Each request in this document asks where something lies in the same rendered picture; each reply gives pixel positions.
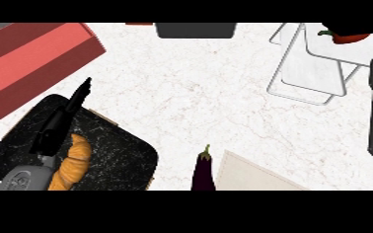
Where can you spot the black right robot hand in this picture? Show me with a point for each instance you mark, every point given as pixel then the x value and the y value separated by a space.
pixel 371 118

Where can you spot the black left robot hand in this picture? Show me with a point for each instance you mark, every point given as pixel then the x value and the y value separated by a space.
pixel 55 131

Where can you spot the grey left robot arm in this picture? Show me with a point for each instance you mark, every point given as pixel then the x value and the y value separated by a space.
pixel 24 177

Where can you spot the beige placemat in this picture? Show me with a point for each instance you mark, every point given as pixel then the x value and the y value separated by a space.
pixel 242 177

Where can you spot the orange croissant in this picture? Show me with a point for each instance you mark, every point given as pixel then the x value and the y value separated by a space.
pixel 77 158

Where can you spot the black marble cutting board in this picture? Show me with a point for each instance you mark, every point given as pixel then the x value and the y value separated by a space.
pixel 117 158

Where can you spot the red striped box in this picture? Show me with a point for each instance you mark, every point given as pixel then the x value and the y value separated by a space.
pixel 39 59

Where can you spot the dark purple eggplant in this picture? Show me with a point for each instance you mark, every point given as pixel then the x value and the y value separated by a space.
pixel 202 176

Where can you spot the brown strip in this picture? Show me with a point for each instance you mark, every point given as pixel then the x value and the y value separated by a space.
pixel 139 23

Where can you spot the dark grey appliance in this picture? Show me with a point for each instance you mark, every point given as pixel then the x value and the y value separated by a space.
pixel 197 30

